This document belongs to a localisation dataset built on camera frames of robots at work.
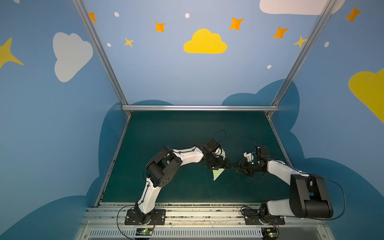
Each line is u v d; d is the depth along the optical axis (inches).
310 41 31.6
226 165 31.4
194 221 29.2
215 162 32.1
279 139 43.8
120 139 43.8
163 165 21.5
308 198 17.1
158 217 29.4
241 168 31.6
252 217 29.3
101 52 33.1
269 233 28.1
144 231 28.2
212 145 30.0
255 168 30.3
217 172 35.7
